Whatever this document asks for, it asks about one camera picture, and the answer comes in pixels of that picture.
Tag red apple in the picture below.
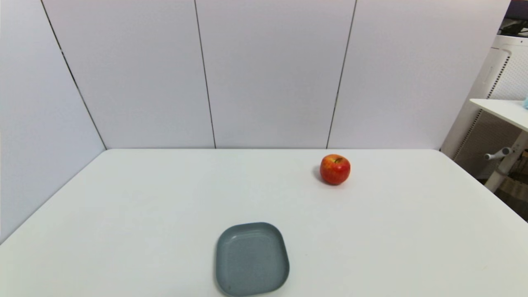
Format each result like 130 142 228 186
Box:
320 154 351 186

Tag white desk top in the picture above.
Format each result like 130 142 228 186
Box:
469 98 528 132

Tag white desk crank handle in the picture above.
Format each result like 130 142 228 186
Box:
484 147 512 161

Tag grey-blue square plate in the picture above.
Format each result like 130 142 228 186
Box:
215 222 290 297

